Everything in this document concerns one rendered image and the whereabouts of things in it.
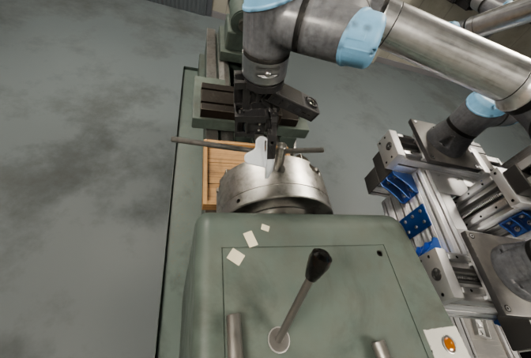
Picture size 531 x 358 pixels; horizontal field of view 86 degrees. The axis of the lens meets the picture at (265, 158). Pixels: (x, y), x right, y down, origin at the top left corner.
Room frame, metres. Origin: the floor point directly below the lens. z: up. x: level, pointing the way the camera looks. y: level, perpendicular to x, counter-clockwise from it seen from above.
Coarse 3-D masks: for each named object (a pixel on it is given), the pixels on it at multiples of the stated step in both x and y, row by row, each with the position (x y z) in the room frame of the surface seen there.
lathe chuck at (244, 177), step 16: (288, 160) 0.50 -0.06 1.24; (304, 160) 0.53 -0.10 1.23; (224, 176) 0.45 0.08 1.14; (240, 176) 0.43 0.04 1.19; (256, 176) 0.43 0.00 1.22; (272, 176) 0.44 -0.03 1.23; (288, 176) 0.45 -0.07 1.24; (304, 176) 0.47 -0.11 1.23; (320, 176) 0.53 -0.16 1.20; (224, 192) 0.40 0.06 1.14; (240, 192) 0.39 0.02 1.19
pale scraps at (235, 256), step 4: (264, 224) 0.29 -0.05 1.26; (264, 228) 0.28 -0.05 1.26; (268, 228) 0.29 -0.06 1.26; (248, 232) 0.26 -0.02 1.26; (252, 232) 0.27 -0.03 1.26; (244, 236) 0.25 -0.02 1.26; (248, 236) 0.25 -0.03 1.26; (252, 236) 0.26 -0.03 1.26; (248, 240) 0.25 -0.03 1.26; (252, 240) 0.25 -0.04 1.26; (248, 244) 0.24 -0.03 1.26; (252, 244) 0.24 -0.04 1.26; (256, 244) 0.25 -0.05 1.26; (232, 248) 0.22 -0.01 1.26; (232, 252) 0.21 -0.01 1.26; (236, 252) 0.22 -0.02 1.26; (228, 256) 0.21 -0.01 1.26; (232, 256) 0.21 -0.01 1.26; (236, 256) 0.21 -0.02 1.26; (240, 256) 0.21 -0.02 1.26; (244, 256) 0.22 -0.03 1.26; (232, 260) 0.20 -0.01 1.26; (236, 260) 0.20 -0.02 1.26; (240, 260) 0.21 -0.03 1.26; (236, 264) 0.20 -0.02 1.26
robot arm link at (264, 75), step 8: (248, 64) 0.39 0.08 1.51; (256, 64) 0.38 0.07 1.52; (264, 64) 0.38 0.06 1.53; (280, 64) 0.40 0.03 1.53; (248, 72) 0.39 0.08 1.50; (256, 72) 0.38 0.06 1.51; (264, 72) 0.39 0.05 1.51; (272, 72) 0.39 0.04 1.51; (280, 72) 0.40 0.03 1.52; (248, 80) 0.39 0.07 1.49; (256, 80) 0.38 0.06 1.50; (264, 80) 0.39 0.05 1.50; (272, 80) 0.39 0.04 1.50; (280, 80) 0.40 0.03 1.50
